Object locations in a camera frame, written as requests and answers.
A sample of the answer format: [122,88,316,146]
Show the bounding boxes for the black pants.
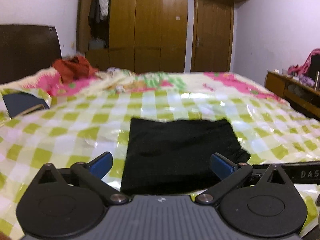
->
[120,118,250,196]

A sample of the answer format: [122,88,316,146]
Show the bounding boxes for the green checkered plastic sheet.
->
[1,90,319,239]

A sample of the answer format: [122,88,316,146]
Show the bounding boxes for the pink floral bedsheet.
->
[1,67,283,102]

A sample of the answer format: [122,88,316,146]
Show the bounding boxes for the wooden side table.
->
[265,72,320,121]

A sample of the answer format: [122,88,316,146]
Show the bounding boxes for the red-brown cloth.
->
[52,55,99,83]

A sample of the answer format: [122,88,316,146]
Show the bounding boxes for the pink cloth on table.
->
[287,48,320,80]

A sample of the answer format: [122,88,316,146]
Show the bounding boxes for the dark wooden headboard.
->
[0,24,61,84]

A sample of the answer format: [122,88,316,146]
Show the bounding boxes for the wooden room door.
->
[191,0,234,72]

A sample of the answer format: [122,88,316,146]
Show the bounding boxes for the brown wooden wardrobe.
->
[76,0,246,73]

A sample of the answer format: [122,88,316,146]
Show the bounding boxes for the hanging clothes in wardrobe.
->
[88,0,111,48]

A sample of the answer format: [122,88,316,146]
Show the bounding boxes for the black strap with lettering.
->
[249,160,320,186]

